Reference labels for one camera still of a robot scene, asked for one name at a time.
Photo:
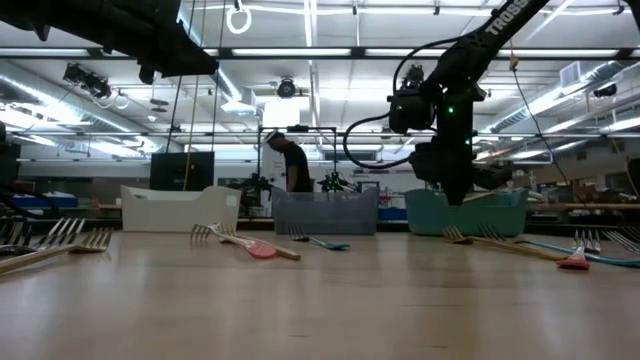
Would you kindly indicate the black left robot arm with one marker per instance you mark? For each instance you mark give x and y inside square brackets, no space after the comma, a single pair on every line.
[75,20]

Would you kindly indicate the teal plastic bin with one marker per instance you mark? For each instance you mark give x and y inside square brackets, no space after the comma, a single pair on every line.
[430,220]

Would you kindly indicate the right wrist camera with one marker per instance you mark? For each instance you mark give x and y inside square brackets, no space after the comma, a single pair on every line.
[412,112]

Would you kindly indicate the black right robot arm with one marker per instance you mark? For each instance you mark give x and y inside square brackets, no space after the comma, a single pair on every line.
[475,50]

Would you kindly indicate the round black ceiling fixture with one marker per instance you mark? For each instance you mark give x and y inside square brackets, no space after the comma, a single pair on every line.
[286,88]

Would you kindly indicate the person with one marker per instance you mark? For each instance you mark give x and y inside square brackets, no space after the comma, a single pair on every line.
[297,165]

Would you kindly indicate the grey translucent plastic bin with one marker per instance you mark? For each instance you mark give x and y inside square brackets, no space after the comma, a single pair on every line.
[325,215]

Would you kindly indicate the white plastic bin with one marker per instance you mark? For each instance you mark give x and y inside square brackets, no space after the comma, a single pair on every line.
[175,212]

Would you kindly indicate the white ceiling vent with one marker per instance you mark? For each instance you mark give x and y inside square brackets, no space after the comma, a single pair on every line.
[570,75]

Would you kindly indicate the black metal table frame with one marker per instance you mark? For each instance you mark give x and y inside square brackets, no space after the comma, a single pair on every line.
[256,225]

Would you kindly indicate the black monitor panel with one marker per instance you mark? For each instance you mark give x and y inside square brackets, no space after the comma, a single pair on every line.
[180,172]

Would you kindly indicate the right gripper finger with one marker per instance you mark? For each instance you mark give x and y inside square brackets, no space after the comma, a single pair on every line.
[456,192]

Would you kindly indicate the wooden workbench top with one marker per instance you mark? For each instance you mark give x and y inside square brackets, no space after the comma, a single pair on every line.
[590,206]

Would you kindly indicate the blue storage box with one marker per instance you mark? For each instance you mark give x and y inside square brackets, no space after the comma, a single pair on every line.
[390,214]
[45,201]

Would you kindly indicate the background black robot arm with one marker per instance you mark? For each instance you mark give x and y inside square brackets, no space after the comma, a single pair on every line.
[332,182]
[255,185]

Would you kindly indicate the black metal rig frame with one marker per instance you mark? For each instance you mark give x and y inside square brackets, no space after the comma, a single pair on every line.
[297,129]

